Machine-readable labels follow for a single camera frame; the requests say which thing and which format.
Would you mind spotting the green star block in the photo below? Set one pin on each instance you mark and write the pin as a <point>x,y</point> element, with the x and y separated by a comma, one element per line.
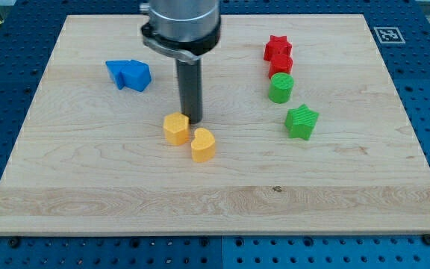
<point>300,122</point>

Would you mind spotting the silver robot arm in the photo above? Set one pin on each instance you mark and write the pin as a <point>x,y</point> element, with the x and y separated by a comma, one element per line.
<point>181,29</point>

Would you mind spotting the yellow heart block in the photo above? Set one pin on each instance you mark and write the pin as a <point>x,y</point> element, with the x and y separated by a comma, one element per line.
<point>203,146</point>

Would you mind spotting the wooden board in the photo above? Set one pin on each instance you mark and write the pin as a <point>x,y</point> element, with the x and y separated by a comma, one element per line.
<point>91,160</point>

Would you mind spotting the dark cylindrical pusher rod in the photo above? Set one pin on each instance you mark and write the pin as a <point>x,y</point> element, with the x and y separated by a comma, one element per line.
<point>189,78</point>

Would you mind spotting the green cylinder block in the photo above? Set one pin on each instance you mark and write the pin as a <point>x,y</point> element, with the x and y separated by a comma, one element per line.
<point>281,85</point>

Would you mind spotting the red cylinder block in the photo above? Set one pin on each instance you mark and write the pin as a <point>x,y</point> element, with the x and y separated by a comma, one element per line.
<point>280,63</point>

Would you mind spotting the blue pentagon block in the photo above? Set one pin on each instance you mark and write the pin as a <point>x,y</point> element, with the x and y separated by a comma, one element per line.
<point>136,75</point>

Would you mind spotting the yellow hexagon block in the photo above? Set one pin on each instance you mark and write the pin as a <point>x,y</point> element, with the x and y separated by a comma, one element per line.
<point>176,128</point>

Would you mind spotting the red star block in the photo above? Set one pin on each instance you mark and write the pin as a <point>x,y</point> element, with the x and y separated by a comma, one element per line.
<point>277,45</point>

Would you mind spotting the white fiducial marker tag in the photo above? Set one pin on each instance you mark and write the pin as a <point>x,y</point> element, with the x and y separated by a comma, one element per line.
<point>389,35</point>

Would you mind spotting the blue triangle block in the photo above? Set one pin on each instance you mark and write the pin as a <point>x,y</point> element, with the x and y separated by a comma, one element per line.
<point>114,69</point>

